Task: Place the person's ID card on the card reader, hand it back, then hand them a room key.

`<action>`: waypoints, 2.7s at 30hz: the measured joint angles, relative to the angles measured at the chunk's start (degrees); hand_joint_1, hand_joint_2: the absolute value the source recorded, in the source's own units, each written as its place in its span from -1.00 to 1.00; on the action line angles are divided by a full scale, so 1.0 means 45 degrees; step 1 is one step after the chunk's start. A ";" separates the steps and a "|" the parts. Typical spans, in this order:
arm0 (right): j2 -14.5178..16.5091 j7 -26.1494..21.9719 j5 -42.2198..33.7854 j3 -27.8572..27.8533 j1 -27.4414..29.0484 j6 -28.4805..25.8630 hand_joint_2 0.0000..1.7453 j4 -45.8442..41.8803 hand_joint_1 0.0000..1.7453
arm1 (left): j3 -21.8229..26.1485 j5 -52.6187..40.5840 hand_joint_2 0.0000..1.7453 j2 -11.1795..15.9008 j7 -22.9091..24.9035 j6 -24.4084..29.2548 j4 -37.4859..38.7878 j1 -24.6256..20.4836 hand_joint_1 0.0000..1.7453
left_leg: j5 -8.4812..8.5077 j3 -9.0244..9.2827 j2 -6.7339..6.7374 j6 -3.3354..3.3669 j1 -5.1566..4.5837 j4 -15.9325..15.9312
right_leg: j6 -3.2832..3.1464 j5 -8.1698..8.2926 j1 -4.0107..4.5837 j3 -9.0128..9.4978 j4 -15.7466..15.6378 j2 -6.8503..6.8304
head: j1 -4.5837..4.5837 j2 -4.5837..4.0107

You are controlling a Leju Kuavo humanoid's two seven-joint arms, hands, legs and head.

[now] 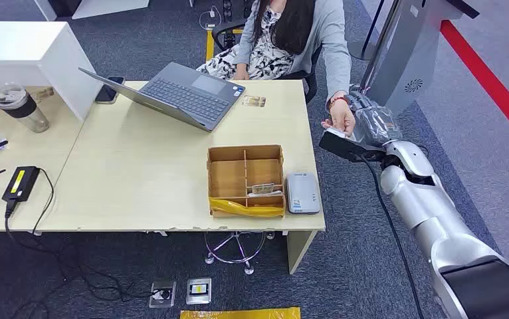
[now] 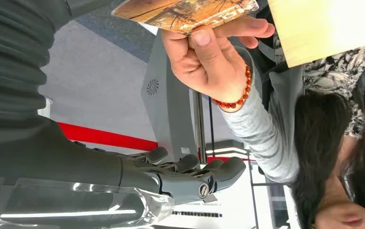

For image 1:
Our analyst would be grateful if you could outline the person's left hand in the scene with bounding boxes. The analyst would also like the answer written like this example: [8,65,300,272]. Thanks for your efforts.
[321,96,357,138]

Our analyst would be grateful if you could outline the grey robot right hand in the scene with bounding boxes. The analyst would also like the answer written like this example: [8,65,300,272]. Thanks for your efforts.
[347,91,403,149]

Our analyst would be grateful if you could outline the person's right hand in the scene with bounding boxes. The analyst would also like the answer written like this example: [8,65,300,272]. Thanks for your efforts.
[232,63,251,81]

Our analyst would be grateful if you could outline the person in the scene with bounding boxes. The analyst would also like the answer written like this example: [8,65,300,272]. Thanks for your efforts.
[196,0,357,138]

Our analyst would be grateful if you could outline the grey white card reader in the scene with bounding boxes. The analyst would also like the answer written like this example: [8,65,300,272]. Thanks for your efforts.
[285,171,322,216]

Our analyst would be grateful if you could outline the white card in box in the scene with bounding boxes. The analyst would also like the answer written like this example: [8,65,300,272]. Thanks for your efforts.
[246,189,284,198]

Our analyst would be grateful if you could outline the narrow yellow floor tape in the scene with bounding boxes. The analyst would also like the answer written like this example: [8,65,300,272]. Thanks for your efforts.
[205,28,243,62]

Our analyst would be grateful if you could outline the grey open laptop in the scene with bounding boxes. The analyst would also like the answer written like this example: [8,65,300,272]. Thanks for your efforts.
[78,61,247,133]

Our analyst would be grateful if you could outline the grey kiosk stand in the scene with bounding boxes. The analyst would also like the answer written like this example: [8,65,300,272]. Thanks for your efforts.
[359,0,480,118]

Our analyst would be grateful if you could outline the cardboard divider box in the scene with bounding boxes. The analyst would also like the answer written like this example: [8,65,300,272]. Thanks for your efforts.
[207,144,286,219]

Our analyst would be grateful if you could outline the red floor tape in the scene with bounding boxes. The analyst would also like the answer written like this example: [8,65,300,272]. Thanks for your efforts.
[439,19,509,155]

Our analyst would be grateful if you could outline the dark smartphone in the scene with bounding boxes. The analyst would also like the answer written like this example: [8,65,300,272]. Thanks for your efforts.
[94,76,126,105]

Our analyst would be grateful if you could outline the yellow tape strip on box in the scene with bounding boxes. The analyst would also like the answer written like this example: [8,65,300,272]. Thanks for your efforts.
[208,197,285,219]

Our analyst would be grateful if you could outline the beige desk leg panel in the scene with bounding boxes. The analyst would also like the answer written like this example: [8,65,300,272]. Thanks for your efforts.
[286,230,318,275]

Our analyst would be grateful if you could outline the chrome stool base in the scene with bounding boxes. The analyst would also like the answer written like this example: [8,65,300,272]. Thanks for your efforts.
[203,230,277,276]

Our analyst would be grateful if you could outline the small tan packet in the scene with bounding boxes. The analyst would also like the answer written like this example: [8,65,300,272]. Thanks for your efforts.
[30,86,56,103]

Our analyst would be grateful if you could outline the white desk partition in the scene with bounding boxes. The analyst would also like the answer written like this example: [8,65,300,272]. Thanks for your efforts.
[0,21,104,123]

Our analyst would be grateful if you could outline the floor socket yellow label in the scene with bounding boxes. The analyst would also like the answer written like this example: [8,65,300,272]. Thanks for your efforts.
[185,277,213,306]

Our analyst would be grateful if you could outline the wide yellow floor tape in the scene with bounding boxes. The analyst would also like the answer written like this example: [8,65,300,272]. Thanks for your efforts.
[179,306,302,319]

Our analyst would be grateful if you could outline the clear tumbler with black sleeve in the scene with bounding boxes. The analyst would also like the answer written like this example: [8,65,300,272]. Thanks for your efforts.
[0,82,51,134]

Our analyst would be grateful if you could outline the floor socket with plug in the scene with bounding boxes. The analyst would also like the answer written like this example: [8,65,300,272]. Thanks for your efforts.
[148,280,177,309]

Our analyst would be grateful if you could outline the black power adapter yellow label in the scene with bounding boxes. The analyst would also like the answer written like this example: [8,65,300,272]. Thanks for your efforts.
[1,165,41,203]

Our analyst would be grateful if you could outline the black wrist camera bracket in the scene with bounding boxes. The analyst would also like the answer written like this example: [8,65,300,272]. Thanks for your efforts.
[318,128,387,163]

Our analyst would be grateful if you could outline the white charger with cable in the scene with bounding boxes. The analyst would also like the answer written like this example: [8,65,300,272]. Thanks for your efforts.
[199,5,223,31]

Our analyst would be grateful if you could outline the black stanchion post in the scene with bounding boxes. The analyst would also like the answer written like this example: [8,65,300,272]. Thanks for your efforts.
[347,0,385,61]

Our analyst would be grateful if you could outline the chrome stanchion post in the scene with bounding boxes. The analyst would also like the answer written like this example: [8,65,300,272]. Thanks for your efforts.
[349,0,403,96]

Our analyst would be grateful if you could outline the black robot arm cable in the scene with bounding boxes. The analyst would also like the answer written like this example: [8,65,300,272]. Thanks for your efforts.
[356,154,427,319]

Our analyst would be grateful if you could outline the black adapter power cable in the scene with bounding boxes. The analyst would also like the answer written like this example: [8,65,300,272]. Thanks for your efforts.
[3,167,161,319]

